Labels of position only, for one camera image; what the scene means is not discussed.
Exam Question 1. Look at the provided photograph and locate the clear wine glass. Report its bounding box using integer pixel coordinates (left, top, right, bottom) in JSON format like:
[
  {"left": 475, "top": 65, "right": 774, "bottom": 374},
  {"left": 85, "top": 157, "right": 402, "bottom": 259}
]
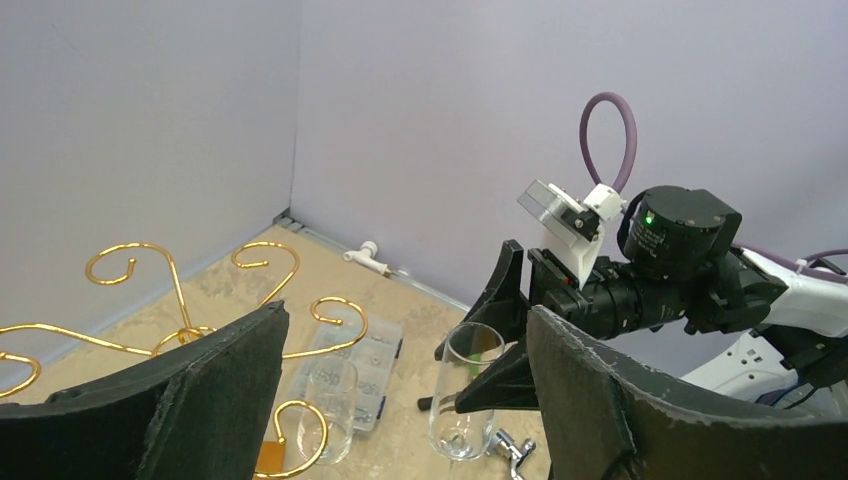
[
  {"left": 428, "top": 322, "right": 505, "bottom": 461},
  {"left": 305, "top": 355, "right": 358, "bottom": 466}
]

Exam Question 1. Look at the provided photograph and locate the white pipe tee fitting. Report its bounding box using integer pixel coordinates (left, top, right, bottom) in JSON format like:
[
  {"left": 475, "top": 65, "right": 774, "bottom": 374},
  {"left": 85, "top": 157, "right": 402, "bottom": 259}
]
[{"left": 342, "top": 240, "right": 393, "bottom": 277}]

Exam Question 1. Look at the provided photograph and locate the chrome faucet tap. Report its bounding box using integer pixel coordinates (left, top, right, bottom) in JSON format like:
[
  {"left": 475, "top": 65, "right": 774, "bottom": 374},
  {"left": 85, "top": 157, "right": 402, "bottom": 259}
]
[{"left": 486, "top": 428, "right": 537, "bottom": 480}]

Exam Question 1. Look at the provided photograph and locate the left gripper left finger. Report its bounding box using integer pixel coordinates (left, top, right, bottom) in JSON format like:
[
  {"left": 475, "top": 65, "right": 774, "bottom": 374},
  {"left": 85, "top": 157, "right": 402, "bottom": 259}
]
[{"left": 1, "top": 301, "right": 290, "bottom": 479}]

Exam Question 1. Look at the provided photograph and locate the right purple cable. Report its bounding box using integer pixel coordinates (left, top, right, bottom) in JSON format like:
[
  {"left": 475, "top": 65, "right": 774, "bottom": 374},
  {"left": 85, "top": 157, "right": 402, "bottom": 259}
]
[{"left": 578, "top": 91, "right": 848, "bottom": 286}]

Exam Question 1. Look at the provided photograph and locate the black handled hammer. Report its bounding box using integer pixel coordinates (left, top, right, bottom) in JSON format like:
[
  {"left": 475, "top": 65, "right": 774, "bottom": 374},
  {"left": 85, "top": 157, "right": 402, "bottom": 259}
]
[{"left": 416, "top": 393, "right": 457, "bottom": 412}]

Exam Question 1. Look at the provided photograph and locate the gold wire wine glass rack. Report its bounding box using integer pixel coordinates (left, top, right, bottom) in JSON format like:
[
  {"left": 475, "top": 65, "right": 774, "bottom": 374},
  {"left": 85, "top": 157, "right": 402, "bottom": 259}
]
[{"left": 1, "top": 241, "right": 369, "bottom": 479}]

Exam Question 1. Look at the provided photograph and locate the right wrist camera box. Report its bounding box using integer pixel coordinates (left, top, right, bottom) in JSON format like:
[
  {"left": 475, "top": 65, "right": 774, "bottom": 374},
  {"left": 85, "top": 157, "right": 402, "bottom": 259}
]
[{"left": 518, "top": 180, "right": 628, "bottom": 289}]

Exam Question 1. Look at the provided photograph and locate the wooden rack base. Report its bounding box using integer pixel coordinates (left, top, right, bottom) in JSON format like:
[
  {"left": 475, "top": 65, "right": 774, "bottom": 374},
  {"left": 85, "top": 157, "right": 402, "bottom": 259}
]
[{"left": 253, "top": 440, "right": 286, "bottom": 479}]

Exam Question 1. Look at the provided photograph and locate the clear plastic screw box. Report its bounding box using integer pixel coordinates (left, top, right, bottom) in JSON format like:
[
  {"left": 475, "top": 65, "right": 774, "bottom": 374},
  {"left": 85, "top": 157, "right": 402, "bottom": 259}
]
[{"left": 309, "top": 305, "right": 404, "bottom": 436}]

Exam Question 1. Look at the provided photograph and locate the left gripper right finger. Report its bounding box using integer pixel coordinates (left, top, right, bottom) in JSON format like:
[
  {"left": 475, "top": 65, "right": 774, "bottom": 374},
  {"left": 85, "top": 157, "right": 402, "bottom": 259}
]
[{"left": 526, "top": 306, "right": 847, "bottom": 479}]

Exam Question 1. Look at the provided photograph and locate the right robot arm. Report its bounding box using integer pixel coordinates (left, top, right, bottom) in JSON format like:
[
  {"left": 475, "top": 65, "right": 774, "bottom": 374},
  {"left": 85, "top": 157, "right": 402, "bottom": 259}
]
[{"left": 436, "top": 181, "right": 847, "bottom": 413}]

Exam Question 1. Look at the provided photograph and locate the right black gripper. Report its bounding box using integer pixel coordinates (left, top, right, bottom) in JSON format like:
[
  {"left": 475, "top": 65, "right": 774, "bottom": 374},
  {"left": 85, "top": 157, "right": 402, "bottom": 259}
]
[{"left": 434, "top": 240, "right": 689, "bottom": 414}]

